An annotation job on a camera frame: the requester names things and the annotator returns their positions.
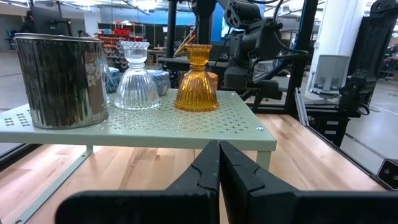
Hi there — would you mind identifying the grey table-level camera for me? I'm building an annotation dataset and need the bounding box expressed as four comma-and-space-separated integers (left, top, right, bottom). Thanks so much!
376, 157, 398, 191

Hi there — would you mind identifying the green perforated metal shelf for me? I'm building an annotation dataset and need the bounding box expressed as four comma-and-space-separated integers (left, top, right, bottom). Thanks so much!
0, 88, 277, 224

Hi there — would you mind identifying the black computer monitor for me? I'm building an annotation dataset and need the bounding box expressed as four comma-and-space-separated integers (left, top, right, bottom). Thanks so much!
29, 6, 71, 37

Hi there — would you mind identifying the red storage rack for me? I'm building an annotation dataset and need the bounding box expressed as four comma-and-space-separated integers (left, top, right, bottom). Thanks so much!
98, 27, 146, 43

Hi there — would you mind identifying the grey office chair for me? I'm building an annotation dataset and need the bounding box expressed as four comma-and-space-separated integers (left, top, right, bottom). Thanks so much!
312, 54, 351, 101

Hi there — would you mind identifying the black panel screen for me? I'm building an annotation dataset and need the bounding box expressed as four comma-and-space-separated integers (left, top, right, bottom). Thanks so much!
347, 0, 398, 78

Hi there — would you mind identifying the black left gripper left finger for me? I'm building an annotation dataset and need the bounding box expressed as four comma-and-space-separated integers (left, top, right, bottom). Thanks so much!
55, 139, 221, 224

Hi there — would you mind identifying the amber glass candlestick holder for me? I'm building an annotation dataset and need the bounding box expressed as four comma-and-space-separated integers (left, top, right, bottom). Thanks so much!
174, 43, 220, 113

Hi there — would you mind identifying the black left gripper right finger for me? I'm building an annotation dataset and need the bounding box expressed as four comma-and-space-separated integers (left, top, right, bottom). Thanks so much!
220, 139, 398, 224

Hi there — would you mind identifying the clear glass candlestick holder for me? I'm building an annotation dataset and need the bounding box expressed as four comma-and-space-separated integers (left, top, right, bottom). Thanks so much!
114, 40, 162, 111

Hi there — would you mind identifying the blue patterned candle tin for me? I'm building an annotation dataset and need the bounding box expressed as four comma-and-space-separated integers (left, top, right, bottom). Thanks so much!
146, 68, 171, 96
104, 67, 121, 94

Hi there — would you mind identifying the person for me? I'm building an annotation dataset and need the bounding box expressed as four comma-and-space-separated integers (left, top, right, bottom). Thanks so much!
19, 9, 35, 34

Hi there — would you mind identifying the silver candle tin floral label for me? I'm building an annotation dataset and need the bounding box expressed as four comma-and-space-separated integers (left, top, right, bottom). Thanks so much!
14, 32, 110, 130

